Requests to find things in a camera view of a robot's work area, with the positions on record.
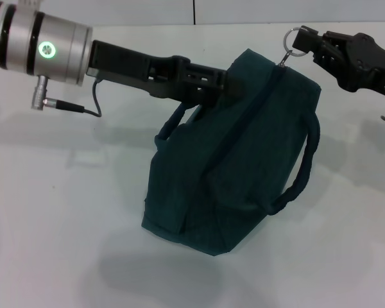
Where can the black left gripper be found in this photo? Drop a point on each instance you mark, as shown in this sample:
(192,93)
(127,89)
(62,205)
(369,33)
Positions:
(131,67)

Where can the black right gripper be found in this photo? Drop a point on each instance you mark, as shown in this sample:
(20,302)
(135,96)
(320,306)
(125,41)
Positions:
(369,64)

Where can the dark teal insulated lunch bag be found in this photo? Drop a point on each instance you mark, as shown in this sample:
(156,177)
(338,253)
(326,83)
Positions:
(237,160)

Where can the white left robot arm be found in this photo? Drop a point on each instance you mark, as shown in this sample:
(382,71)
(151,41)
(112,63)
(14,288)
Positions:
(35,41)

